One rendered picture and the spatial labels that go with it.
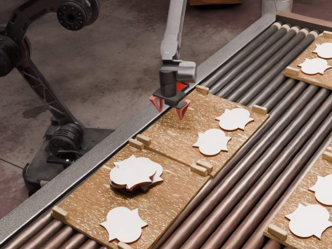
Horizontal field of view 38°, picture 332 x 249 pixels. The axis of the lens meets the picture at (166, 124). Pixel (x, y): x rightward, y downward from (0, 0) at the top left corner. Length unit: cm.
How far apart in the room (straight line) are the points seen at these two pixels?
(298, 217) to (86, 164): 76
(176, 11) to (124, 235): 80
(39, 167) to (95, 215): 135
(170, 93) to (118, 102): 203
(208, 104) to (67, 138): 105
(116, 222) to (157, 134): 45
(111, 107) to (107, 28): 135
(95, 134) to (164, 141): 128
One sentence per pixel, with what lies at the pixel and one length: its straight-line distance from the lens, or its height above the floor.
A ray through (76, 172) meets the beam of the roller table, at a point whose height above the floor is 91.
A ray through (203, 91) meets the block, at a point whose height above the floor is 95.
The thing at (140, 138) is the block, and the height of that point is 96.
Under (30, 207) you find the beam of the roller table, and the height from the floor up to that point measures 91.
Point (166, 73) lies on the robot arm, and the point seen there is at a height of 122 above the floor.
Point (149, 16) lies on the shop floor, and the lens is 499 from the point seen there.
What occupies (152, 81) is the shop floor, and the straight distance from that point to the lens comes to 390.
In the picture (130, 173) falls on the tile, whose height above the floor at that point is 100.
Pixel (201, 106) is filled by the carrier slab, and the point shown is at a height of 94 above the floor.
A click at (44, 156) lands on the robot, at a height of 24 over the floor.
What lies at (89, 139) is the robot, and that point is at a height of 24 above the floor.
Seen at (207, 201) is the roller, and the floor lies 92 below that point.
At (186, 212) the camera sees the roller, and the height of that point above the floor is 91.
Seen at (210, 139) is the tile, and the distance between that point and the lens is 178.
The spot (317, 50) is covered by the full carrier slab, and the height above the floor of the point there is 95.
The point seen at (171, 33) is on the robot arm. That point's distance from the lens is 171.
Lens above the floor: 207
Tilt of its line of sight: 37 degrees down
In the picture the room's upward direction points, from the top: 5 degrees counter-clockwise
